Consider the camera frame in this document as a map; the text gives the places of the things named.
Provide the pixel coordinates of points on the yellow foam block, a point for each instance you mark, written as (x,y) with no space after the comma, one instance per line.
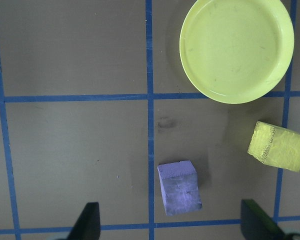
(280,147)

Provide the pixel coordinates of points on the yellow round plate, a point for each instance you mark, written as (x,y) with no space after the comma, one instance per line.
(236,50)

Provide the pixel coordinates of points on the purple foam block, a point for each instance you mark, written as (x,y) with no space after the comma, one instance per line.
(181,192)

